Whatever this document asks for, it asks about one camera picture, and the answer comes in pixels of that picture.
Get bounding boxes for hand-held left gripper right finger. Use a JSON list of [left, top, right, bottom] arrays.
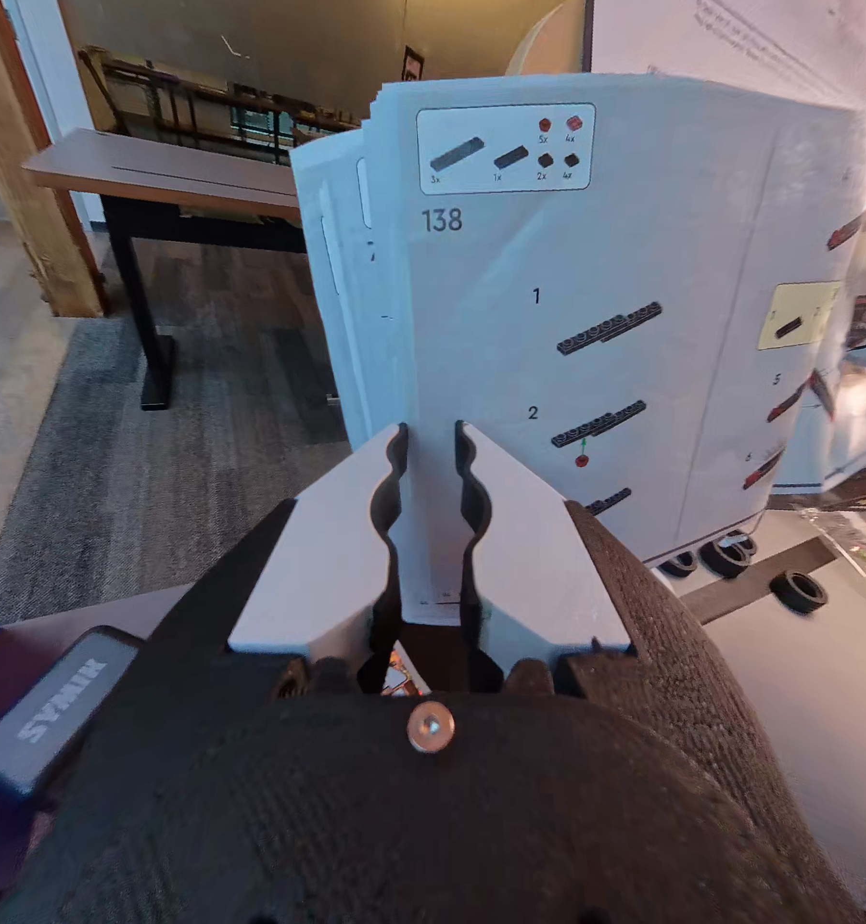
[[455, 421, 632, 680]]

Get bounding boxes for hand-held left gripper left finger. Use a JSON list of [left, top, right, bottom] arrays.
[[227, 422, 410, 676]]

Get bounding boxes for clear plastic bag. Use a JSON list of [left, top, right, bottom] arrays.
[[794, 498, 866, 600]]

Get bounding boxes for brown desk black legs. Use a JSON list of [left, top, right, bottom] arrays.
[[22, 128, 311, 412]]

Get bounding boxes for metal storage rack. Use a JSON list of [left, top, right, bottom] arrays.
[[79, 47, 362, 163]]

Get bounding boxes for wooden post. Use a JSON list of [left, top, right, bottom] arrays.
[[0, 0, 105, 319]]

